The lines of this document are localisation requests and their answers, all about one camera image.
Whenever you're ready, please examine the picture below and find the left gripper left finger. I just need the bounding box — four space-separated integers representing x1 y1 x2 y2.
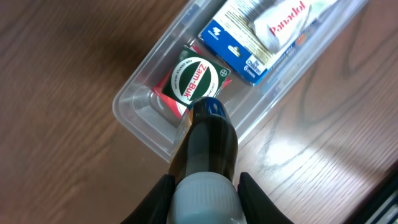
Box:
121 174 175 224

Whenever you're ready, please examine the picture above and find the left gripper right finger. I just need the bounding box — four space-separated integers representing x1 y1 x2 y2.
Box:
238 172 293 224

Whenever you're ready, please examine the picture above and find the dark bottle white cap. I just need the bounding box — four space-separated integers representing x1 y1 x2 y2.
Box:
167 97 246 223

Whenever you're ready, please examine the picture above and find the red medicine box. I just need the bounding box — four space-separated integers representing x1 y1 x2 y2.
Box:
152 45 232 118

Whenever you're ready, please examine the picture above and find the green box round logo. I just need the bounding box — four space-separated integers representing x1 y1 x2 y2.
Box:
162 46 231 106

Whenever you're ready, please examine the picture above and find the blue white medicine box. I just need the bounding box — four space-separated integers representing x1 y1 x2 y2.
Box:
198 0 321 87

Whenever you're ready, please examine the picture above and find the white Panadol box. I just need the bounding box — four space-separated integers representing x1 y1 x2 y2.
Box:
249 0 336 54

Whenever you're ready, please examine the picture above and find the clear plastic container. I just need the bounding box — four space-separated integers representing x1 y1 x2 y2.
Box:
113 0 367 161

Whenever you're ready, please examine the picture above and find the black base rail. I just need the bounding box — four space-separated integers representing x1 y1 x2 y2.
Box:
350 171 397 224

